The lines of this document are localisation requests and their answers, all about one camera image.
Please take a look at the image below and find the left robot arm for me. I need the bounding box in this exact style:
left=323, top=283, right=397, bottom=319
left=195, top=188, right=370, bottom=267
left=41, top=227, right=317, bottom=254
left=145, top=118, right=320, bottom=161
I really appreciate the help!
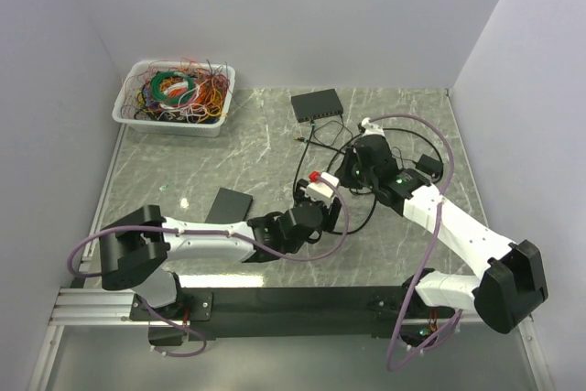
left=99, top=172, right=343, bottom=320

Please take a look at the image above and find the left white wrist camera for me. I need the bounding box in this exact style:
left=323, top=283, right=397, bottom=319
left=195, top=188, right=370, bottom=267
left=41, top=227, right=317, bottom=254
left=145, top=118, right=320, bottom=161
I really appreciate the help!
left=305, top=171, right=340, bottom=203

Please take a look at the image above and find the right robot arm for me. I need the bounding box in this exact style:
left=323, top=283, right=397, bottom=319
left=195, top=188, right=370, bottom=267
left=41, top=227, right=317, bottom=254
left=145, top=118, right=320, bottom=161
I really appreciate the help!
left=335, top=134, right=548, bottom=334

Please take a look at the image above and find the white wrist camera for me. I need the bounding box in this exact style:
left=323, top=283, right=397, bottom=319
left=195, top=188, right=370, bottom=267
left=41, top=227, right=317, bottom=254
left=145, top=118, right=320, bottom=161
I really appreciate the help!
left=359, top=117, right=385, bottom=137
left=305, top=171, right=340, bottom=203

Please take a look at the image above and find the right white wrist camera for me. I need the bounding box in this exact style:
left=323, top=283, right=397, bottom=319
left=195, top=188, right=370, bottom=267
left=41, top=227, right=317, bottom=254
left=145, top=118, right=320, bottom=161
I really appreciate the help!
left=359, top=117, right=385, bottom=137

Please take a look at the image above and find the black network switch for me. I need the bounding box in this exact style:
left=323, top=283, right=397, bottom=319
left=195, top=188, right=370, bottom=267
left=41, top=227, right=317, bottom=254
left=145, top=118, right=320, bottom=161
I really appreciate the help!
left=205, top=187, right=253, bottom=224
left=290, top=89, right=343, bottom=123

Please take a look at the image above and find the aluminium rail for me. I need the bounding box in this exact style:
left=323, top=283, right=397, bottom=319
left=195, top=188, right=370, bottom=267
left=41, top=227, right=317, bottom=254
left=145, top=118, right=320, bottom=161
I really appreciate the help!
left=49, top=286, right=534, bottom=326

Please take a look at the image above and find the white wire basket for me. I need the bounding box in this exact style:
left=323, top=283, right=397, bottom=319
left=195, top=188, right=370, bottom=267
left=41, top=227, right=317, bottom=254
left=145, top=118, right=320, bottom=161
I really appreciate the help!
left=112, top=59, right=236, bottom=137

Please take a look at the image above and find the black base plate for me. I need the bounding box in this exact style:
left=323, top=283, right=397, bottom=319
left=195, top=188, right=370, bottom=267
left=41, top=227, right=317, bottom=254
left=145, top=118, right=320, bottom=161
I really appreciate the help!
left=129, top=286, right=457, bottom=342

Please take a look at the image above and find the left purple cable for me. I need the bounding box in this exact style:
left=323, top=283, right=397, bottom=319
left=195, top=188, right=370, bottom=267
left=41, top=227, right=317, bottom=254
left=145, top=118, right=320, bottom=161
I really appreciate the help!
left=67, top=174, right=352, bottom=358

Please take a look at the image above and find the thick black ethernet cable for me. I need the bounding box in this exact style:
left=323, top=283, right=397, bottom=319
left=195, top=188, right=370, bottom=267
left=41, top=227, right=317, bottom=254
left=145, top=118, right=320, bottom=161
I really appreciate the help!
left=292, top=118, right=381, bottom=236

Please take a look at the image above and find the bundle of coloured wires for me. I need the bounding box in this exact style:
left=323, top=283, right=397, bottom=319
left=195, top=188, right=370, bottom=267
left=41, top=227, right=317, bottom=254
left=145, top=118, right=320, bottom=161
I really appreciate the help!
left=119, top=58, right=231, bottom=125

